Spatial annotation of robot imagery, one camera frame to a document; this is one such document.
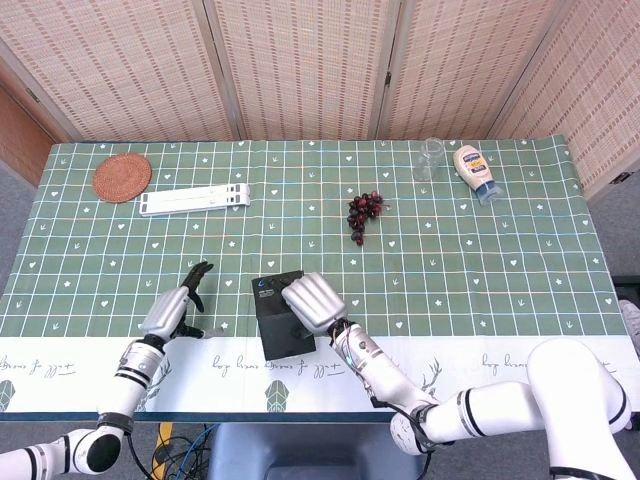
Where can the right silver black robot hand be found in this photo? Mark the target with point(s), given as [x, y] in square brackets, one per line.
[312, 300]

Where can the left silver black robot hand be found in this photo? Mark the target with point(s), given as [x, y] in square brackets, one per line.
[167, 310]

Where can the black cardboard box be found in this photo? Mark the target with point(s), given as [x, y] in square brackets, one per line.
[282, 320]

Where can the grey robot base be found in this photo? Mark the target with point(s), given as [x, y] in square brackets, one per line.
[310, 455]

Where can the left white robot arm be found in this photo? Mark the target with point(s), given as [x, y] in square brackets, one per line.
[90, 415]

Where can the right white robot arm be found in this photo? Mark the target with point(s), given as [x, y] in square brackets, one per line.
[500, 400]

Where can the white rectangular device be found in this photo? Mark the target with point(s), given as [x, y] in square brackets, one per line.
[195, 199]

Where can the bamboo folding screen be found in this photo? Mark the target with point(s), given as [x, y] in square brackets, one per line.
[300, 65]

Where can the dark red grape bunch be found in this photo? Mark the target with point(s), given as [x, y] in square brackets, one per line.
[360, 210]

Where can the round woven rattan coaster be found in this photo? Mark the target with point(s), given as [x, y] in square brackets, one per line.
[121, 177]

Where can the green checked tablecloth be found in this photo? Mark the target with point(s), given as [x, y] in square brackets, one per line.
[450, 260]

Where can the clear glass cup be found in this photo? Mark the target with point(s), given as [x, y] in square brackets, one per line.
[427, 162]

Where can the mayonnaise squeeze bottle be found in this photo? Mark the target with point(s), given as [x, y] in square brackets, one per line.
[472, 167]

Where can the grey knit shoe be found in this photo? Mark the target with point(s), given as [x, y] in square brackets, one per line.
[631, 325]

